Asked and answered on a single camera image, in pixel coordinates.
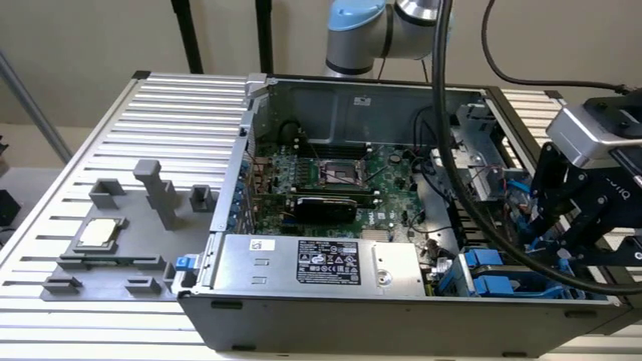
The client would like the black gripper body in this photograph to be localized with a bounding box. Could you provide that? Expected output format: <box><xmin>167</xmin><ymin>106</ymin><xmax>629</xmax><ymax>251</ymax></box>
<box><xmin>583</xmin><ymin>165</ymin><xmax>642</xmax><ymax>234</ymax></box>

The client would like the grey optical drive cage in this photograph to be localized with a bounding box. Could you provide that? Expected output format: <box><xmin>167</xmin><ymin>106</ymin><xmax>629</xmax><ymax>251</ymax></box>
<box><xmin>450</xmin><ymin>102</ymin><xmax>507</xmax><ymax>204</ymax></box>

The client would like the green motherboard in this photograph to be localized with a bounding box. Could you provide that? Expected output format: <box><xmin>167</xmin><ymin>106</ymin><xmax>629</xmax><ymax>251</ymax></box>
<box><xmin>244</xmin><ymin>142</ymin><xmax>438</xmax><ymax>245</ymax></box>

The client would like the CPU socket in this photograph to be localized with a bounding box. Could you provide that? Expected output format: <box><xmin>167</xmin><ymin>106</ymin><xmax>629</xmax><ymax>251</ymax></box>
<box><xmin>311</xmin><ymin>158</ymin><xmax>368</xmax><ymax>186</ymax></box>

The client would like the black RAM slot bank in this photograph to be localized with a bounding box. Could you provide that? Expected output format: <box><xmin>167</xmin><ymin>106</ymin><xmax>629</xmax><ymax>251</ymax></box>
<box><xmin>308</xmin><ymin>141</ymin><xmax>371</xmax><ymax>158</ymax></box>

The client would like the black graphics card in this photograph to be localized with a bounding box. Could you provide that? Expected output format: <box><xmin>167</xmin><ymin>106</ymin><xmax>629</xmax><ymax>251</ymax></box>
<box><xmin>284</xmin><ymin>195</ymin><xmax>360</xmax><ymax>226</ymax></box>

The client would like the black open PC case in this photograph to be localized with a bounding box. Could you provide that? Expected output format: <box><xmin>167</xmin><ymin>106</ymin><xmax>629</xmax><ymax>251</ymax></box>
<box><xmin>176</xmin><ymin>71</ymin><xmax>634</xmax><ymax>356</ymax></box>

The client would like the grey power supply unit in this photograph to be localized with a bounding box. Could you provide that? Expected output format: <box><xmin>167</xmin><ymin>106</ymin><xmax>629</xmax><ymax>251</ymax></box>
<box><xmin>209</xmin><ymin>233</ymin><xmax>427</xmax><ymax>296</ymax></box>

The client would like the black stand pole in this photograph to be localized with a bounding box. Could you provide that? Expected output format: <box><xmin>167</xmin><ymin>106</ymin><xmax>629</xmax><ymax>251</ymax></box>
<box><xmin>169</xmin><ymin>0</ymin><xmax>204</xmax><ymax>74</ymax></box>
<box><xmin>254</xmin><ymin>0</ymin><xmax>275</xmax><ymax>74</ymax></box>

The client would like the grey parts rack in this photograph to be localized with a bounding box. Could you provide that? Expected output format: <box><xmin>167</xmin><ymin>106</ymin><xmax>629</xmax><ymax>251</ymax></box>
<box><xmin>39</xmin><ymin>159</ymin><xmax>223</xmax><ymax>302</ymax></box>

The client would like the dark RAM stick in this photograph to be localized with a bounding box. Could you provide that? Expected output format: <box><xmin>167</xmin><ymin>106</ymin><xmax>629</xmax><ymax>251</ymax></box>
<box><xmin>75</xmin><ymin>256</ymin><xmax>157</xmax><ymax>265</ymax></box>

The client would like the silver CPU chip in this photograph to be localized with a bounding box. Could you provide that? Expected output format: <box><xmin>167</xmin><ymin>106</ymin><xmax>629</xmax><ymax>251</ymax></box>
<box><xmin>79</xmin><ymin>217</ymin><xmax>125</xmax><ymax>245</ymax></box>

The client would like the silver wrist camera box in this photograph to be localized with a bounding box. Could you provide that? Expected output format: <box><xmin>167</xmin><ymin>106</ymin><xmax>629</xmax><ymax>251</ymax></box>
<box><xmin>544</xmin><ymin>105</ymin><xmax>642</xmax><ymax>170</ymax></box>

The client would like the silver fan duct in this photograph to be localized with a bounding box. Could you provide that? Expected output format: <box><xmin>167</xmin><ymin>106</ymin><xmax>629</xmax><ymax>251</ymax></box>
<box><xmin>430</xmin><ymin>147</ymin><xmax>472</xmax><ymax>177</ymax></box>

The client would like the black looped wire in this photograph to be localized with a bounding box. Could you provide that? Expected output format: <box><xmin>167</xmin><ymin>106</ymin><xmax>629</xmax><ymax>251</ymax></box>
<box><xmin>414</xmin><ymin>105</ymin><xmax>438</xmax><ymax>150</ymax></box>

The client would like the thin black cable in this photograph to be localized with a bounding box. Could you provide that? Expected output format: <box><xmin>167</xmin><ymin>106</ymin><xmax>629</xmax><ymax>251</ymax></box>
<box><xmin>479</xmin><ymin>0</ymin><xmax>642</xmax><ymax>95</ymax></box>

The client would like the grey metal post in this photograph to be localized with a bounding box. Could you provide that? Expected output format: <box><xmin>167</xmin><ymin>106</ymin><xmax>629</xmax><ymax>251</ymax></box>
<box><xmin>0</xmin><ymin>48</ymin><xmax>75</xmax><ymax>162</ymax></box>

